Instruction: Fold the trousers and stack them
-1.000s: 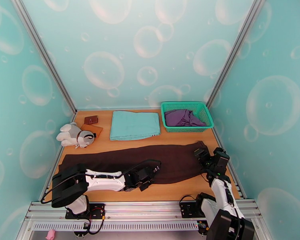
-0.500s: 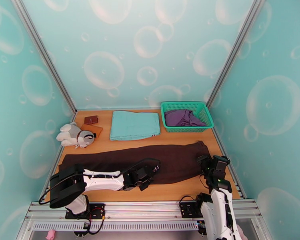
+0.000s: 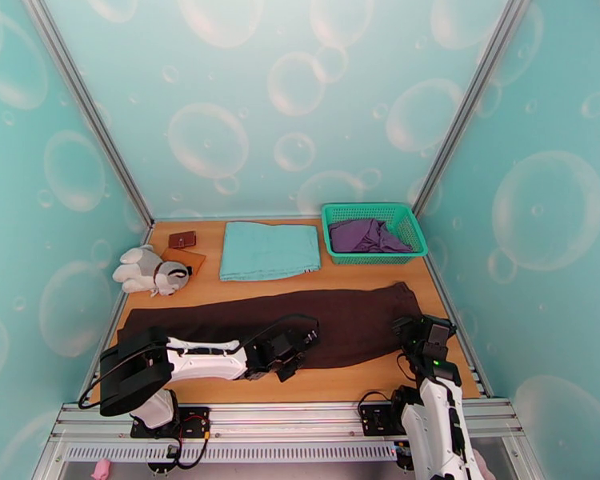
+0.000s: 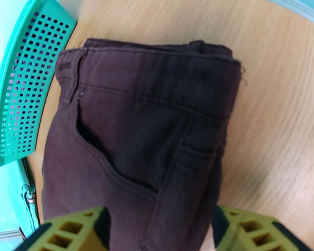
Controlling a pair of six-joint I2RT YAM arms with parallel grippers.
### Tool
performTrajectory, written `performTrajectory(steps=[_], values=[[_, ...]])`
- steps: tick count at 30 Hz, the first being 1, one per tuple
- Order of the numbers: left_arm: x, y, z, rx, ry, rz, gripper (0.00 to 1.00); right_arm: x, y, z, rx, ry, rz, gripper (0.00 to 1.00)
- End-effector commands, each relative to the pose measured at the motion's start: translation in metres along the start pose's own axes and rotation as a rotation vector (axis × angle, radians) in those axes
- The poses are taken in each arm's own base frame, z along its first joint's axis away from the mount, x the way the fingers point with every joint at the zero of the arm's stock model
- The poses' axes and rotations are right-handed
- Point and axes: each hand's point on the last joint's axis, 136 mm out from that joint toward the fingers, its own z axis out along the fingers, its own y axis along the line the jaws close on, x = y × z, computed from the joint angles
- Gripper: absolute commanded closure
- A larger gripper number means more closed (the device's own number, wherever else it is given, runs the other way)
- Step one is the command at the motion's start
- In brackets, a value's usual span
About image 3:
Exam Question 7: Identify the dark brown trousers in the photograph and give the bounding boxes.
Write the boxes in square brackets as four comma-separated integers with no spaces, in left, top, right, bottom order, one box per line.
[117,282,423,370]

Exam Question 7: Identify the purple garment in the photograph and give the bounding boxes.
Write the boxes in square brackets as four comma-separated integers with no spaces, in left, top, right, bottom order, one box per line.
[328,218,414,254]

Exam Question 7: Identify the folded teal towel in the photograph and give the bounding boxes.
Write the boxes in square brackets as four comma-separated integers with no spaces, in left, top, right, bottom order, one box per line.
[218,221,322,282]

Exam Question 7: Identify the pink white plush bunny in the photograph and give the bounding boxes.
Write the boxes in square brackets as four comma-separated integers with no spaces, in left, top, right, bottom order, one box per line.
[472,448,497,480]

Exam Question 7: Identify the green plastic basket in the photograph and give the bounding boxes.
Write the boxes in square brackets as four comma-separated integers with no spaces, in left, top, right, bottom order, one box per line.
[321,202,429,266]

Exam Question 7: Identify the brown leather wallet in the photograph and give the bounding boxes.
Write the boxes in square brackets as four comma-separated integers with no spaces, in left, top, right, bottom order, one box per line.
[168,230,198,250]

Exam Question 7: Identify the grey white plush dog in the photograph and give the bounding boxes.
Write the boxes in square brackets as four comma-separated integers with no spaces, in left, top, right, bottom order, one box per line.
[112,245,191,298]

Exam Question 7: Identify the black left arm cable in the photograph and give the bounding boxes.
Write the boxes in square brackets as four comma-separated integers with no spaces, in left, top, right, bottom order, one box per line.
[78,313,321,412]

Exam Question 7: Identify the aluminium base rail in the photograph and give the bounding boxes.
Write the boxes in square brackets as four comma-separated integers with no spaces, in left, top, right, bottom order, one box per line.
[50,399,526,440]

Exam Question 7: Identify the white slotted cable duct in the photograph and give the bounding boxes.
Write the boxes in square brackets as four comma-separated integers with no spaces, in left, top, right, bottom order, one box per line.
[62,441,401,465]

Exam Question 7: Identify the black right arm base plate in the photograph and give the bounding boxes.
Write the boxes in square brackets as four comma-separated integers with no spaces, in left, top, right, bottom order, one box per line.
[357,390,407,438]

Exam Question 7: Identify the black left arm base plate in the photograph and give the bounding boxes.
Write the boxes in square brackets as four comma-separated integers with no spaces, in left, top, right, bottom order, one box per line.
[130,406,212,441]

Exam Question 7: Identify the aluminium frame back rail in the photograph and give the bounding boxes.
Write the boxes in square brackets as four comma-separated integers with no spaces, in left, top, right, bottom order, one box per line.
[152,214,326,224]

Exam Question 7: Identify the aluminium frame post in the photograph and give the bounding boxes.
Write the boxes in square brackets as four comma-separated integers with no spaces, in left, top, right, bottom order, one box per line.
[410,0,537,217]
[19,0,155,227]

